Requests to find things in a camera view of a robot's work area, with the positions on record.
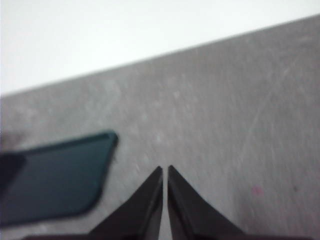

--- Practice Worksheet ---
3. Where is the dark rectangular tray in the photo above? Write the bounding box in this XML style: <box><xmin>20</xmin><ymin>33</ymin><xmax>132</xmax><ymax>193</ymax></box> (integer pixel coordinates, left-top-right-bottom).
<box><xmin>0</xmin><ymin>129</ymin><xmax>119</xmax><ymax>227</ymax></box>

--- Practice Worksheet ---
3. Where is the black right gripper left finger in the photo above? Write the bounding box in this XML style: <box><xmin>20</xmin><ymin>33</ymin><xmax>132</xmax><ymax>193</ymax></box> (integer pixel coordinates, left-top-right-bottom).
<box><xmin>82</xmin><ymin>165</ymin><xmax>164</xmax><ymax>240</ymax></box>

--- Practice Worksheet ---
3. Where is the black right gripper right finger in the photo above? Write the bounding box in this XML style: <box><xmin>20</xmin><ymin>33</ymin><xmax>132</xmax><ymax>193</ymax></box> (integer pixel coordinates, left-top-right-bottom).
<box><xmin>166</xmin><ymin>164</ymin><xmax>260</xmax><ymax>240</ymax></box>

